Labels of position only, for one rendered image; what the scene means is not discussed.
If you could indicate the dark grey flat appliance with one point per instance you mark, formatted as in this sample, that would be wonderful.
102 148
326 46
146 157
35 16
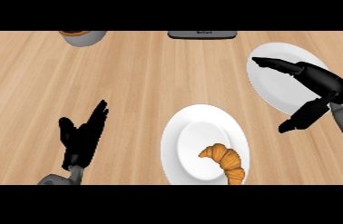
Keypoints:
201 34

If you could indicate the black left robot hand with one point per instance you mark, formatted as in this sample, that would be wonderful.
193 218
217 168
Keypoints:
82 140

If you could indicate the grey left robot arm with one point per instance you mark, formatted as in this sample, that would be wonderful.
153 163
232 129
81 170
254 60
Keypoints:
62 177

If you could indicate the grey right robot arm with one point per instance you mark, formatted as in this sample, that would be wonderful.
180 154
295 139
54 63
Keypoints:
337 115

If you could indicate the grey cup with brown contents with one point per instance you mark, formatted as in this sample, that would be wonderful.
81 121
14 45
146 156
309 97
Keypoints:
82 37

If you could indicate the plain white plate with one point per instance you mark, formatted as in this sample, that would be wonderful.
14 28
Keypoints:
276 91

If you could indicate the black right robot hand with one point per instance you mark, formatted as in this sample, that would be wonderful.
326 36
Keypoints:
316 79

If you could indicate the white plate with raised centre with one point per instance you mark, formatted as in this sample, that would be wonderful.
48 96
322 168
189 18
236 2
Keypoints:
196 137

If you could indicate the golden brown croissant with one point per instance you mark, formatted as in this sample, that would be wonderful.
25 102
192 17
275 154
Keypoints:
224 161

